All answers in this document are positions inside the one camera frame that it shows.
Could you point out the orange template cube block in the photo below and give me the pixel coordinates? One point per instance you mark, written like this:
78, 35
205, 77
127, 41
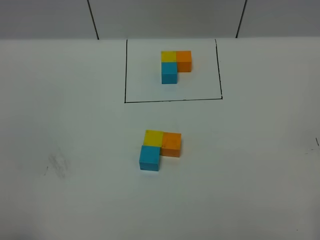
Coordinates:
184, 61

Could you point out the yellow template cube block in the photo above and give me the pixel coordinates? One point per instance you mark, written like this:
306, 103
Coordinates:
168, 56

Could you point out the blue template cube block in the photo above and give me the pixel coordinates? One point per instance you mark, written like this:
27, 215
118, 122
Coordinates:
169, 73

